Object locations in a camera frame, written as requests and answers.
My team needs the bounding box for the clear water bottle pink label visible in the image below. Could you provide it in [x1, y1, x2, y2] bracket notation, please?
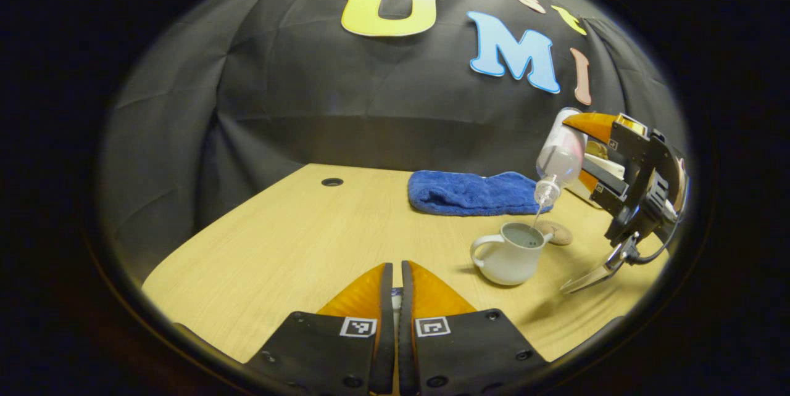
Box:
[534, 107, 587, 207]

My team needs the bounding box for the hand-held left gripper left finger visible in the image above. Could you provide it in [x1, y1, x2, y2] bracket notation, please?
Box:
[247, 262, 396, 396]

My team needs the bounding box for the white toaster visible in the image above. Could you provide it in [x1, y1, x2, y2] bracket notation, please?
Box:
[565, 140, 625, 208]

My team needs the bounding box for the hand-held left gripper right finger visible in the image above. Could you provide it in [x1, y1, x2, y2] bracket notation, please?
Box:
[398, 260, 549, 396]

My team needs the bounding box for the blue towel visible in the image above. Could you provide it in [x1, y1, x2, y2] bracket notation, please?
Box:
[408, 170, 545, 217]

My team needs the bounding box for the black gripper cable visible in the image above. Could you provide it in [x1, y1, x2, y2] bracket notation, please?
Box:
[630, 217, 681, 265]

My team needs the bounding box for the white ceramic teacup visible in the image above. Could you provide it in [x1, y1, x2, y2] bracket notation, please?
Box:
[470, 222, 554, 286]

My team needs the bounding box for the round cork coaster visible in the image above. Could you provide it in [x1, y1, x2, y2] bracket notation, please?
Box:
[537, 220, 573, 246]

